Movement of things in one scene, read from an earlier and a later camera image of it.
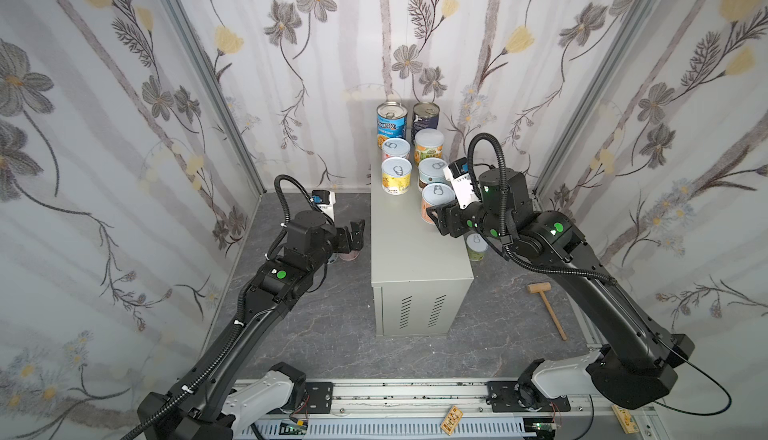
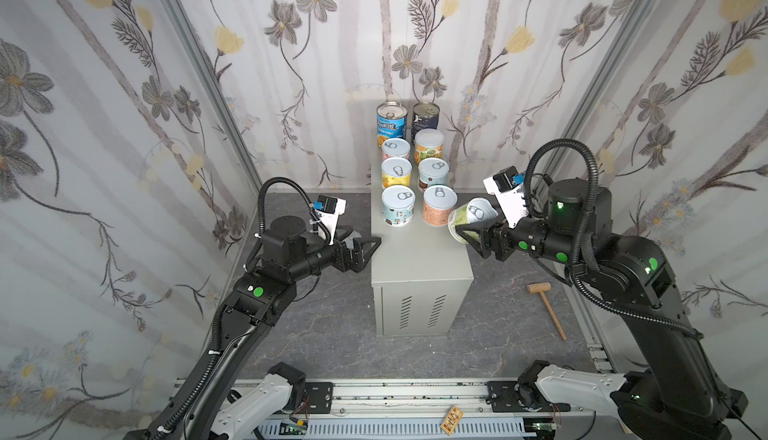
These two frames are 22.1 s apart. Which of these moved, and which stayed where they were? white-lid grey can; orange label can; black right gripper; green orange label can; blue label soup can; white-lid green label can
Moved: white-lid green label can; black right gripper
Stayed: white-lid grey can; green orange label can; blue label soup can; orange label can
